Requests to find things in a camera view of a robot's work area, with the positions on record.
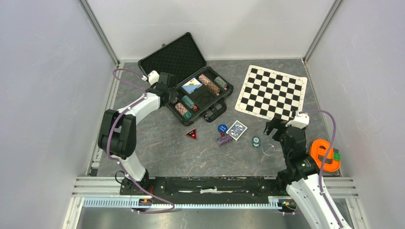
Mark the black poker set case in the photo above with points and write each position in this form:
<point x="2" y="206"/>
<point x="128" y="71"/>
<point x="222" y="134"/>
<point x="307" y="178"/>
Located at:
<point x="183" y="58"/>

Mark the pink chip stack lower row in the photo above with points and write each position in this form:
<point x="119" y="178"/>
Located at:
<point x="181" y="109"/>

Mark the green chip stack upper row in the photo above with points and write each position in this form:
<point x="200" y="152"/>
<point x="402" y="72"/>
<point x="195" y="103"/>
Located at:
<point x="221" y="83"/>

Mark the blue boxed card deck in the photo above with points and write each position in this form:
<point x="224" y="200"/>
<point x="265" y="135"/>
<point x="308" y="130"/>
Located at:
<point x="192" y="85"/>

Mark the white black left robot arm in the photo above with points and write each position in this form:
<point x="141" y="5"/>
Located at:
<point x="118" y="131"/>

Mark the red black all-in triangle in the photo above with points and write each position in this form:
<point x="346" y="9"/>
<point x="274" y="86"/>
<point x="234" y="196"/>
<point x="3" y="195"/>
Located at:
<point x="192" y="134"/>

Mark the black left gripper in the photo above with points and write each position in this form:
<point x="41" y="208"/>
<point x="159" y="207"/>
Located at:
<point x="173" y="94"/>

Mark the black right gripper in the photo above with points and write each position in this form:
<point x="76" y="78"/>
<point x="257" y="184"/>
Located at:
<point x="275" y="123"/>

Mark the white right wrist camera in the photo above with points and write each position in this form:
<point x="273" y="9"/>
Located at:
<point x="300" y="120"/>

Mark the black white chessboard mat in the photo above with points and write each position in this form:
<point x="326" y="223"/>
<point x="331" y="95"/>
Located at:
<point x="271" y="94"/>

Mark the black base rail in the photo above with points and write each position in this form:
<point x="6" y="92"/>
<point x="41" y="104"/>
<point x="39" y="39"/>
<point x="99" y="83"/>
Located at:
<point x="204" y="190"/>

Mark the blue patterned card deck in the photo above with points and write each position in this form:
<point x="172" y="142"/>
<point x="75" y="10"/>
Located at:
<point x="236" y="130"/>

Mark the pink chip stack upper row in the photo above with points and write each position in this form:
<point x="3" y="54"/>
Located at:
<point x="209" y="84"/>

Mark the green toy brick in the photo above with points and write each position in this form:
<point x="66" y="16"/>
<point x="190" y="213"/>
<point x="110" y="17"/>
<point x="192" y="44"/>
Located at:
<point x="336" y="157"/>

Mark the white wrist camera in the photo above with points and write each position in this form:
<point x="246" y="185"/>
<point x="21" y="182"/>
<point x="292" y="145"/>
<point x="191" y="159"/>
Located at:
<point x="300" y="120"/>
<point x="151" y="78"/>

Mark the blue small blind button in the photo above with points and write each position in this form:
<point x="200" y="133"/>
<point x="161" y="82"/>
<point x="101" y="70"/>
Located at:
<point x="222" y="128"/>

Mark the pink chip stack row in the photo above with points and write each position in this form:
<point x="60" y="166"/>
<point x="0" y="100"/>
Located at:
<point x="181" y="109"/>
<point x="209" y="84"/>

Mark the green chip stack row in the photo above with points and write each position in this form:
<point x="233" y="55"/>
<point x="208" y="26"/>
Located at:
<point x="187" y="115"/>
<point x="221" y="83"/>
<point x="188" y="101"/>

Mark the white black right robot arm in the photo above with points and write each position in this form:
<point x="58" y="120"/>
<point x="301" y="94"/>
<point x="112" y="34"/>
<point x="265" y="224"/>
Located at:
<point x="301" y="179"/>

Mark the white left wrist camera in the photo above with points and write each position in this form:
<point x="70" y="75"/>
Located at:
<point x="151" y="78"/>

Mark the orange tape dispenser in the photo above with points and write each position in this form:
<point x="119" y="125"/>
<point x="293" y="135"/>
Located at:
<point x="318" y="150"/>

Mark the clear round disc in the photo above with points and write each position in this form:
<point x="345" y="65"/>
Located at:
<point x="268" y="149"/>

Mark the green poker chip pair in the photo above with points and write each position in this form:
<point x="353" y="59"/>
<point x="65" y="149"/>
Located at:
<point x="256" y="142"/>

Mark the green chip stack lower row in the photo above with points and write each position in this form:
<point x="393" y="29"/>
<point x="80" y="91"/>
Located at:
<point x="187" y="115"/>

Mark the green chip stack middle row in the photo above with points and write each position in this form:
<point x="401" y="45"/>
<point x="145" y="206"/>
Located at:
<point x="188" y="101"/>

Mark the purple chip stack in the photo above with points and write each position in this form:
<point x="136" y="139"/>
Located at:
<point x="224" y="140"/>

